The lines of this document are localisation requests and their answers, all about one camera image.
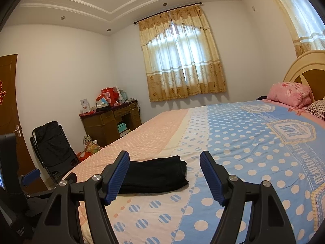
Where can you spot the floral bag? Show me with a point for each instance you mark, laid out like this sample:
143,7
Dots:
92,146

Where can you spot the teal box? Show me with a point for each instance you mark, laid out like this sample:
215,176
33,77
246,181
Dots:
121,127

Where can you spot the red door decoration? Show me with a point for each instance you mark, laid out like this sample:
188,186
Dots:
2,91

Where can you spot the white box with red print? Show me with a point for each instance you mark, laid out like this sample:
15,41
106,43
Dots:
85,105

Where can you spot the white paper bag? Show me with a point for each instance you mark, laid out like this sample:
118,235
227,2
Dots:
122,94

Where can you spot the brown wooden desk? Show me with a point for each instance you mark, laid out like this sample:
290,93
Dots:
101,129

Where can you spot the cream and wood headboard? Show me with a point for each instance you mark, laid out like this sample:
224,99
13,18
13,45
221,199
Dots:
304,68

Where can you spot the dark curtain rod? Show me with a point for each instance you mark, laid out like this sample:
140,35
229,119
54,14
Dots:
142,20

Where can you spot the yellow and white window curtain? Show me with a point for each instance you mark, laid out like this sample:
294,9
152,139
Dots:
177,56
299,17

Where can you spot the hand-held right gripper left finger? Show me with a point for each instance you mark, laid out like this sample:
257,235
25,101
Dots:
116,180

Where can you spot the dark cloth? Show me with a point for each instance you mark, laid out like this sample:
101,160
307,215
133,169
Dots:
262,98

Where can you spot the bed with pink-blue sheet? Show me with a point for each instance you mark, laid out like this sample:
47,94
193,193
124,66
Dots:
241,144

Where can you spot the flat red box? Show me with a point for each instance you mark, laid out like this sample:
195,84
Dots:
87,114

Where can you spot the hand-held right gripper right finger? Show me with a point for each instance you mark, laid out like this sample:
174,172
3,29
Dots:
212,180

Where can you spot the black pants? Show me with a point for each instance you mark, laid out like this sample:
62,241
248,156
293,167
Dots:
152,175

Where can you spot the pink floral pillow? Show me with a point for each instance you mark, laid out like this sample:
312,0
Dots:
289,94

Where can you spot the blue and white box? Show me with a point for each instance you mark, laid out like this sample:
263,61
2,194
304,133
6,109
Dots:
102,101

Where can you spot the brown wooden door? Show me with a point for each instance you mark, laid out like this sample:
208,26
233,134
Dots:
10,106

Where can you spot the red gift bag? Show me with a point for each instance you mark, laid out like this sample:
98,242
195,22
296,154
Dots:
109,95

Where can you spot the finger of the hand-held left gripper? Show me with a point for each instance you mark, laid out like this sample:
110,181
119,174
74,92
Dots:
40,200
30,176

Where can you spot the black folding chair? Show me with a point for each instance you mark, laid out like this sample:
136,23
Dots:
50,147

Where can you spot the striped pillow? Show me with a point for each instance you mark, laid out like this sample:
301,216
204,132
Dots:
317,109

